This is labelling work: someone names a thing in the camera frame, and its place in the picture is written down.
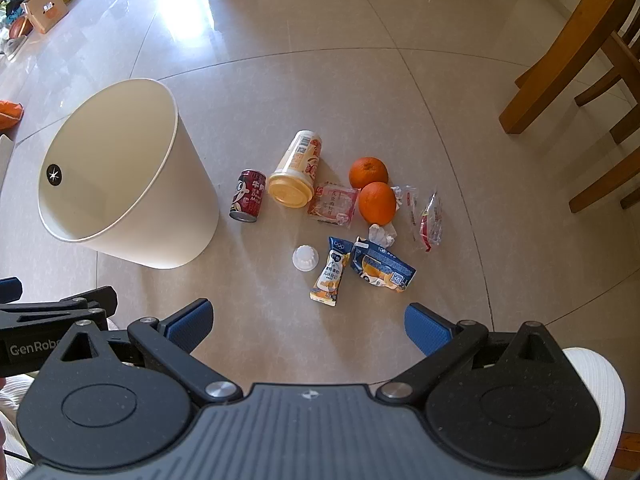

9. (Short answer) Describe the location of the small white jelly cup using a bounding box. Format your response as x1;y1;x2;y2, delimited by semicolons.
292;245;321;273

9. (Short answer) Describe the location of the white tissue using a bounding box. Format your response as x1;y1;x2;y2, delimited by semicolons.
368;223;398;249

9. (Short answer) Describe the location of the red drink can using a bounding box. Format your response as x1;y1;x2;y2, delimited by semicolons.
229;169;267;223

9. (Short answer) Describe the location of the wooden chair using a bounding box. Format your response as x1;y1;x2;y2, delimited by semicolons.
515;25;640;144
569;146;640;213

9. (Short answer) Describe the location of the orange plastic bag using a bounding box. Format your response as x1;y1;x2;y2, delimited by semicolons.
0;100;25;131

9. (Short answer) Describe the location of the blue snack packet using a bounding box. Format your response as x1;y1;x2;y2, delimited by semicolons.
350;236;417;293

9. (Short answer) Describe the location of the person's left leg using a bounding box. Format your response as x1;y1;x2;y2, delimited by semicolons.
0;375;36;461

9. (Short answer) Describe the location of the clear wrapper with red print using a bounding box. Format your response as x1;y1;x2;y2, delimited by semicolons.
419;191;445;253

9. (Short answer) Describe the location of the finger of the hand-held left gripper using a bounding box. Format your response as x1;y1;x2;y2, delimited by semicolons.
0;286;119;334
0;277;24;306

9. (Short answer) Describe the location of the pile of assorted bags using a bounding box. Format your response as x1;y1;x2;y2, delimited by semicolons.
0;0;32;58

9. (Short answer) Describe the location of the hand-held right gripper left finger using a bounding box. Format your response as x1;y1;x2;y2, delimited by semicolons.
60;298;245;405

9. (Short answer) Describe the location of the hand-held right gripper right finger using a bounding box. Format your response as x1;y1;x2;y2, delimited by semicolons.
376;302;557;404

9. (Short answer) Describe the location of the orange fruit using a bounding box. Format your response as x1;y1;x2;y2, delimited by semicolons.
358;181;397;226
348;156;390;190

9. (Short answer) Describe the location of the clear wrapper with red strip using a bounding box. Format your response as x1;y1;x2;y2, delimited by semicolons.
391;185;420;241

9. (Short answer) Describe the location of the white cabinet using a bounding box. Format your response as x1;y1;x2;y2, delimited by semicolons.
0;134;12;196

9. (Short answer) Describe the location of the white plastic trash bin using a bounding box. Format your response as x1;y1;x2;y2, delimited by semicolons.
37;78;221;270

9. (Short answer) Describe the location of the red clear snack packet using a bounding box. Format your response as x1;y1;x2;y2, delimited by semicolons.
306;181;361;227

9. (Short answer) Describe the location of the cardboard box with label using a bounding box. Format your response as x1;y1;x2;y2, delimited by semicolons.
22;0;71;35

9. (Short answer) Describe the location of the yellow-lidded paper drink cup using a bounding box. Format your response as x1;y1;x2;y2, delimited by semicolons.
267;130;322;209

